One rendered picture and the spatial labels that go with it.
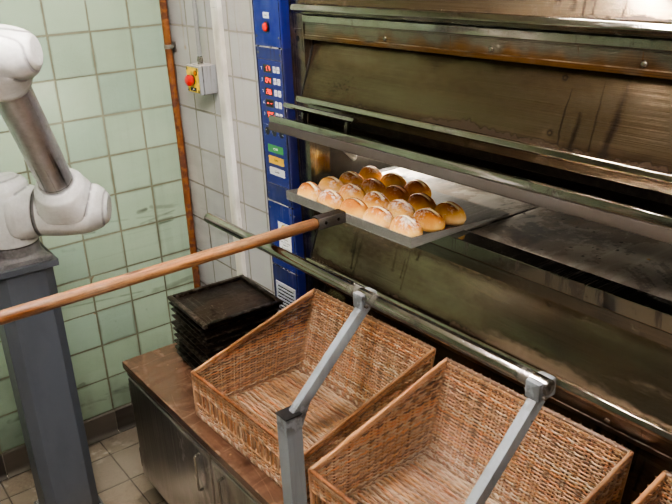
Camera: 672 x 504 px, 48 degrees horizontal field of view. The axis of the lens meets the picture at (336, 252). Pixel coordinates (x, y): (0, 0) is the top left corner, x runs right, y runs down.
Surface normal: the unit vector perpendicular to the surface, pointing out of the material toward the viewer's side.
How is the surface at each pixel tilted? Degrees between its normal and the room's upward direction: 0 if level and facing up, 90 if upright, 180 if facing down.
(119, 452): 0
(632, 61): 90
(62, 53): 90
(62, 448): 90
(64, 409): 90
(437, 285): 70
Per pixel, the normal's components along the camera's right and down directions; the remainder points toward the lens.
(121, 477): -0.04, -0.93
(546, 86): -0.76, -0.07
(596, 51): -0.79, 0.25
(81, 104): 0.61, 0.27
